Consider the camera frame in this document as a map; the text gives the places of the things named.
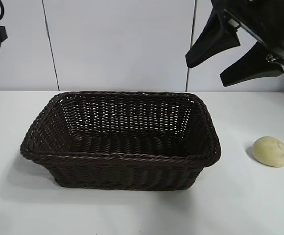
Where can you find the dark brown woven basket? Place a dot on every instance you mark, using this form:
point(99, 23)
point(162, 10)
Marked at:
point(122, 171)

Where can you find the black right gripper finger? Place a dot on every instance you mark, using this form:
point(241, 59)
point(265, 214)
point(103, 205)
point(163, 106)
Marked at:
point(213, 44)
point(249, 68)

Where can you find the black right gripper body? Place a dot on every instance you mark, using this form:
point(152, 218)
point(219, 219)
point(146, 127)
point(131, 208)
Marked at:
point(267, 22)

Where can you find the pale yellow egg yolk pastry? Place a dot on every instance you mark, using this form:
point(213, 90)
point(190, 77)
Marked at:
point(269, 151)

